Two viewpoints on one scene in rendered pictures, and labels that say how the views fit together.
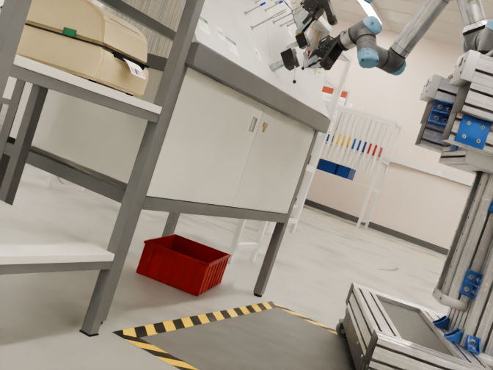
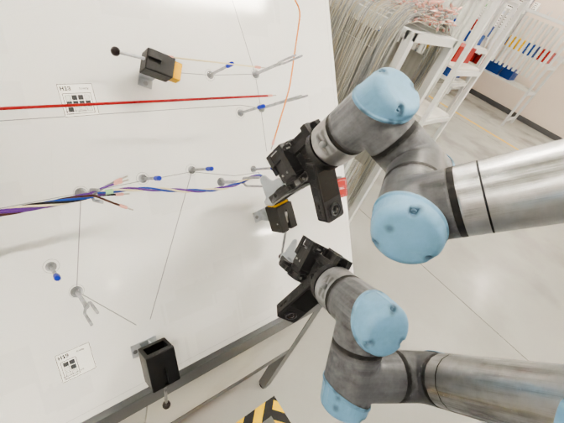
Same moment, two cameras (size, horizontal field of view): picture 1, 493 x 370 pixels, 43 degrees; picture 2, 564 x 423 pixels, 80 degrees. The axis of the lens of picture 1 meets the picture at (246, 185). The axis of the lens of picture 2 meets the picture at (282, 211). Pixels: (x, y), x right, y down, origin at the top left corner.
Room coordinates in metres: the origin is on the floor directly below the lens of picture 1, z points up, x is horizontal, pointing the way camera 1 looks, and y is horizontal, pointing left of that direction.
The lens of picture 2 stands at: (2.06, -0.15, 1.57)
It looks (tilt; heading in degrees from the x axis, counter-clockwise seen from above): 39 degrees down; 12
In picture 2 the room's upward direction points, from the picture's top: 22 degrees clockwise
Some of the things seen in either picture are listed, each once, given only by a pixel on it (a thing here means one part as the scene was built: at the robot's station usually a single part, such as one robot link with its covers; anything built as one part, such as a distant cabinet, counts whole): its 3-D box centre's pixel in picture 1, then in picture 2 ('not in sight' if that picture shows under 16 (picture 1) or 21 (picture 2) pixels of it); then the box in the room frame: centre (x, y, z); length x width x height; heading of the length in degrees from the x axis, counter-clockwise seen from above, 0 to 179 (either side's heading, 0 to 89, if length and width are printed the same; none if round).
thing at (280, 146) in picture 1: (276, 164); (239, 359); (2.55, -0.09, 0.60); 0.55 x 0.03 x 0.39; 154
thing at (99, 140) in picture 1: (182, 133); not in sight; (2.44, 0.30, 0.60); 1.17 x 0.58 x 0.40; 154
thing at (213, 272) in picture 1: (185, 263); not in sight; (2.68, 0.14, 0.07); 0.39 x 0.29 x 0.14; 169
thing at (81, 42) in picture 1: (86, 42); not in sight; (1.63, 0.51, 0.76); 0.30 x 0.21 x 0.20; 67
